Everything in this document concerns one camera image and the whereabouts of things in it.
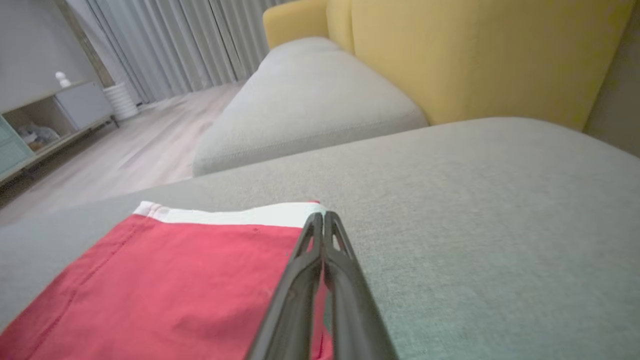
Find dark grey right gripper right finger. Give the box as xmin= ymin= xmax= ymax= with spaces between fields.
xmin=323 ymin=211 xmax=400 ymax=360

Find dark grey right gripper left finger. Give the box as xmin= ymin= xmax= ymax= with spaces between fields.
xmin=245 ymin=211 xmax=325 ymax=360

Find red shorts with white hem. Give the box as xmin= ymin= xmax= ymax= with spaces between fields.
xmin=0 ymin=200 xmax=334 ymax=360

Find grey sofa seat cushion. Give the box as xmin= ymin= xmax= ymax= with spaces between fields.
xmin=0 ymin=117 xmax=640 ymax=360
xmin=192 ymin=36 xmax=430 ymax=177

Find white ribbed plant pot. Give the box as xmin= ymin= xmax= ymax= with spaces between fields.
xmin=103 ymin=82 xmax=139 ymax=121

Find yellow sofa end backrest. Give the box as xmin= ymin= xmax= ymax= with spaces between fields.
xmin=262 ymin=0 xmax=331 ymax=50

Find grey pleated curtain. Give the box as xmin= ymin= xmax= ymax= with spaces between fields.
xmin=65 ymin=0 xmax=296 ymax=103

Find large yellow sofa backrest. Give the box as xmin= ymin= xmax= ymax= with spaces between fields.
xmin=350 ymin=0 xmax=637 ymax=132

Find narrow yellow sofa backrest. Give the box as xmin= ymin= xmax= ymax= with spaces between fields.
xmin=326 ymin=0 xmax=357 ymax=55

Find low grey TV cabinet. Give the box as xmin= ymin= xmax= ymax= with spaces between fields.
xmin=0 ymin=81 xmax=120 ymax=187

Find clutter inside cabinet shelf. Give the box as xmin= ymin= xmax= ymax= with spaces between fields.
xmin=17 ymin=122 xmax=61 ymax=152

